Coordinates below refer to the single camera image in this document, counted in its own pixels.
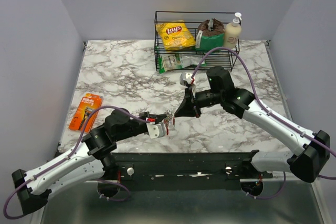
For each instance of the green brown coffee bag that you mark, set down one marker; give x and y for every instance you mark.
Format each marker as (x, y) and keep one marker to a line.
(210, 34)

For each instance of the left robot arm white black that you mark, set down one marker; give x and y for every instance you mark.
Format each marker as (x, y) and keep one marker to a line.
(97, 144)

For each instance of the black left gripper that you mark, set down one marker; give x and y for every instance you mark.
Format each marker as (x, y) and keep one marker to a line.
(158, 117)

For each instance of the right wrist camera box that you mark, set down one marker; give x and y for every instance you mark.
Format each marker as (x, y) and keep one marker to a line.
(187, 80)

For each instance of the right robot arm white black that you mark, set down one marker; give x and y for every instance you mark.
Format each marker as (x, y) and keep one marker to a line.
(307, 151)

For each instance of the orange Gillette razor box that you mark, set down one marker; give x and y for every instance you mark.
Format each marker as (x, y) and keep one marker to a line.
(88, 103)

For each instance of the green white snack packet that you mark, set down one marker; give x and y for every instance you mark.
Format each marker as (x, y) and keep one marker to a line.
(169, 62)

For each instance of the black wire rack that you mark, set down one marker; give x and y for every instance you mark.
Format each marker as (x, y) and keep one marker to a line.
(192, 21)

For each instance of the aluminium frame rail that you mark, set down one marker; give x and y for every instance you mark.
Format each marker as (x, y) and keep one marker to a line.
(80, 169)

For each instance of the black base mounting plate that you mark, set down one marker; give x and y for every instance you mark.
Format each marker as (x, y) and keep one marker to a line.
(183, 171)

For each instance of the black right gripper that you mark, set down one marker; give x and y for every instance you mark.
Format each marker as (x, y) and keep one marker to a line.
(188, 107)

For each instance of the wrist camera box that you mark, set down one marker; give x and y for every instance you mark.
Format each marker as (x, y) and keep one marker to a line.
(187, 80)
(157, 130)

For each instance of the yellow Lays chips bag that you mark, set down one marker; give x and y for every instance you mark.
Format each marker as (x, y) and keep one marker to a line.
(175, 35)

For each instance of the cream pump lotion bottle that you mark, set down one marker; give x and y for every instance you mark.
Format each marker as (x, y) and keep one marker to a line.
(232, 31)

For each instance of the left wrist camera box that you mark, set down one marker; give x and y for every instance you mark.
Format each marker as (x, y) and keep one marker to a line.
(157, 130)

